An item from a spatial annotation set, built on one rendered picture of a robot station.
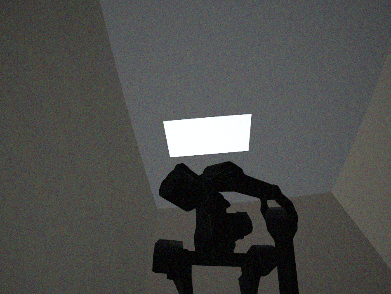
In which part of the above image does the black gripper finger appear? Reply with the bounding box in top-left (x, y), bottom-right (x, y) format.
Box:
top-left (167, 259), bottom-right (193, 294)
top-left (238, 262), bottom-right (269, 294)

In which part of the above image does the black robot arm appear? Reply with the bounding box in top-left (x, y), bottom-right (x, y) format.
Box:
top-left (159, 161), bottom-right (299, 294)

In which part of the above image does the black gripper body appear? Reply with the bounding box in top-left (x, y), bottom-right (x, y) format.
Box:
top-left (152, 239), bottom-right (281, 276)

